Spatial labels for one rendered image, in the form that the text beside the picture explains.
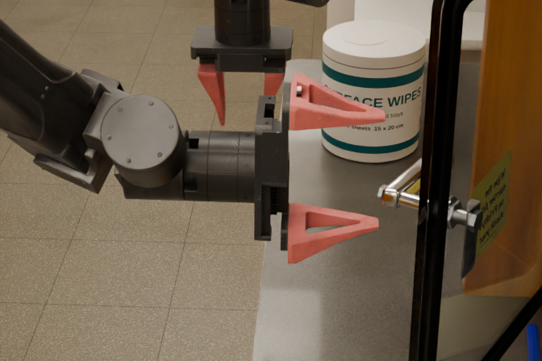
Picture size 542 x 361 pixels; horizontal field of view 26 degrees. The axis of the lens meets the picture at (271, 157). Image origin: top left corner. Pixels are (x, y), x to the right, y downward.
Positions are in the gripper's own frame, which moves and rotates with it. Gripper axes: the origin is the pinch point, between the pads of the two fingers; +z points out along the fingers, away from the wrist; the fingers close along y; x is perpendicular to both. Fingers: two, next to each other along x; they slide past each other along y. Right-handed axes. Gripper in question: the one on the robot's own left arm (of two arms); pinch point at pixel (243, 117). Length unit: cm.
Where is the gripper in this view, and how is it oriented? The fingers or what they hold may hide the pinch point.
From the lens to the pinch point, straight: 125.2
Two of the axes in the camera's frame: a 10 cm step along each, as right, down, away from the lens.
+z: 0.1, 8.9, 4.5
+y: 10.0, 0.2, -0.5
